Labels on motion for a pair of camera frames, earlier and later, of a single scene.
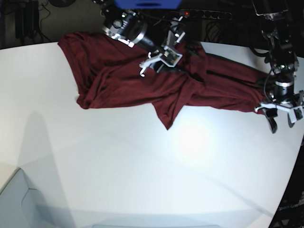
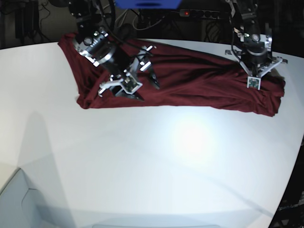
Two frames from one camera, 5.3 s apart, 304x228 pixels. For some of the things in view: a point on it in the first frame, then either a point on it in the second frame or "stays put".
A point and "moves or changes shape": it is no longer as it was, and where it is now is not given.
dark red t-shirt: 108,73 moves or changes shape
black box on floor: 27,20 stays put
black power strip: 204,14 stays put
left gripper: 155,39 → 119,62
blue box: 148,4 stays put
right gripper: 282,91 → 254,59
